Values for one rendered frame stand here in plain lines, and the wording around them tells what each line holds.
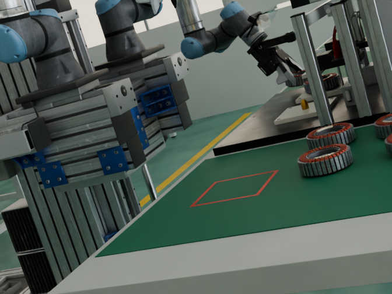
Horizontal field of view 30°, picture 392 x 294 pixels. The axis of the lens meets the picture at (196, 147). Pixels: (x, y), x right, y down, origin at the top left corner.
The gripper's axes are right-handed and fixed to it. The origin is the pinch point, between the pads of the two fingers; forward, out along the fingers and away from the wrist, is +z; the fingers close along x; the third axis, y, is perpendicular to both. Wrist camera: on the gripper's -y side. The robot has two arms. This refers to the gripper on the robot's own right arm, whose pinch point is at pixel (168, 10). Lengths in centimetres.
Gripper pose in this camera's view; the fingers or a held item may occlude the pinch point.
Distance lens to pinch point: 192.6
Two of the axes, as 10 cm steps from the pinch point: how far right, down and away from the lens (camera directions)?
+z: 2.9, 9.4, 1.9
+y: -9.0, 2.0, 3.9
